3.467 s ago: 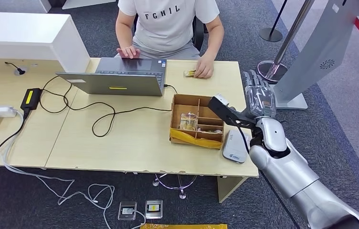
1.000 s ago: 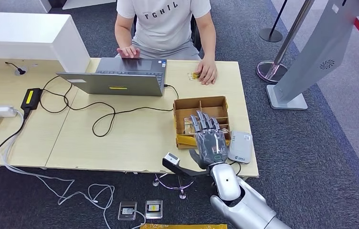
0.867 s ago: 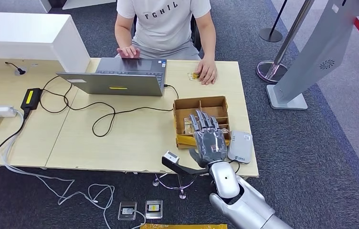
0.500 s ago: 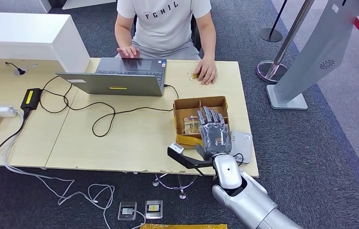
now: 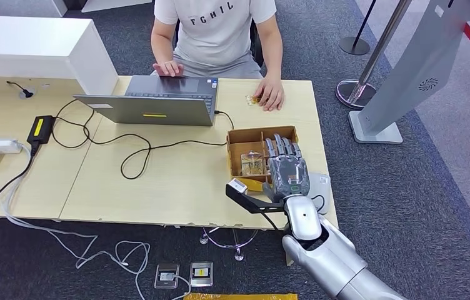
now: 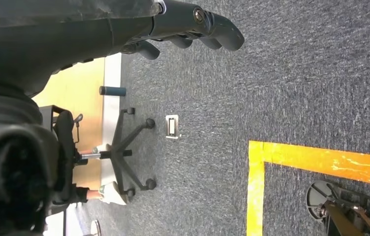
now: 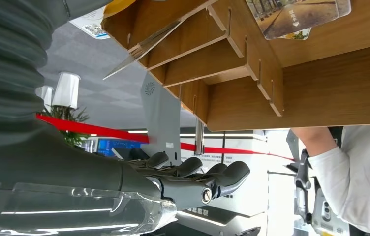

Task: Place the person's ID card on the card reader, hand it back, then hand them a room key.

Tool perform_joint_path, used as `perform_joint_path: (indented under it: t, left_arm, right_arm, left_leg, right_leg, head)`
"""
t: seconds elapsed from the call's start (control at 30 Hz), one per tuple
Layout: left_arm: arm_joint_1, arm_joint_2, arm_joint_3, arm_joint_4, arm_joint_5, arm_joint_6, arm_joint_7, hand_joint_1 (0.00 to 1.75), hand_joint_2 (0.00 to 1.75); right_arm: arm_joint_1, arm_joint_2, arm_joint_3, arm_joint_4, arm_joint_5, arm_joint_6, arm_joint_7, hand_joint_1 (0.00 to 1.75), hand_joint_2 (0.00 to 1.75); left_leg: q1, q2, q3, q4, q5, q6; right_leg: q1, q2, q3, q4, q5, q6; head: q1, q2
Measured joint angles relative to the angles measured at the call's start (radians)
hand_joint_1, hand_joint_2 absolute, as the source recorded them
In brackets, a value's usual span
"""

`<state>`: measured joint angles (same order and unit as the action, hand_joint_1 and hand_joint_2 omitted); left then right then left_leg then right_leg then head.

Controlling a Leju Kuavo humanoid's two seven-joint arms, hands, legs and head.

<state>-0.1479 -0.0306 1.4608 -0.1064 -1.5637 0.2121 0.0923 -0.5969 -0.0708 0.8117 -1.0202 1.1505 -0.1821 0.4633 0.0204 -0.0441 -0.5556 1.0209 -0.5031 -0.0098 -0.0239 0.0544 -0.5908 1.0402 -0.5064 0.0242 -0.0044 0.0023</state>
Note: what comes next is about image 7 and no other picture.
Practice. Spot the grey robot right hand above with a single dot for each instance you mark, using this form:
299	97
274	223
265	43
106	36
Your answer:
58	182

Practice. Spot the picture-printed room key card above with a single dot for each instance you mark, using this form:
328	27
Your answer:
296	16

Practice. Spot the person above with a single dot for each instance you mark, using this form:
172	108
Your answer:
361	182

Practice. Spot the green plant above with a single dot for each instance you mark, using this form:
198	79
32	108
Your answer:
71	136

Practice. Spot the blue monitor screen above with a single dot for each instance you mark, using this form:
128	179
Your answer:
116	147

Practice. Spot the red barrier belt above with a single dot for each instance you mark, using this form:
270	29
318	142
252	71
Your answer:
106	132

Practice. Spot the small white planter pot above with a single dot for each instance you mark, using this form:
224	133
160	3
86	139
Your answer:
45	96

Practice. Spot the large white planter pot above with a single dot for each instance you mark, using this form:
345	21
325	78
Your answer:
66	91

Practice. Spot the grey kiosk stand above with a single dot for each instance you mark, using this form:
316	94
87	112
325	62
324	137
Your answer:
160	114

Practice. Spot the yellow tape strip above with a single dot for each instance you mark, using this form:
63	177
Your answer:
116	7

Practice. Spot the wooden divided organizer box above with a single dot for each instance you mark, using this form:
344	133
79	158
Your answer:
302	94

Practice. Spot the chrome stanchion post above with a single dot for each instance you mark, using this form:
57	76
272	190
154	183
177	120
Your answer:
199	136

